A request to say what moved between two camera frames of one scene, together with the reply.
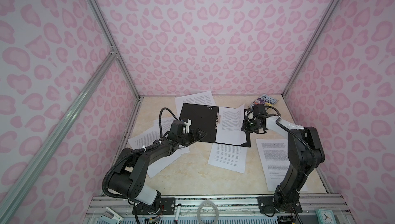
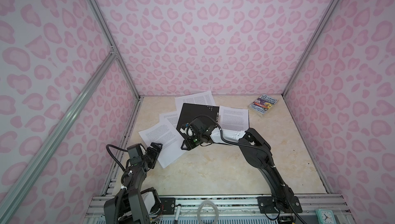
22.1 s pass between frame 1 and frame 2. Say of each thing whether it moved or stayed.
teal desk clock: stayed
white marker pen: stayed
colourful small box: stayed
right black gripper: moved
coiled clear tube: stayed
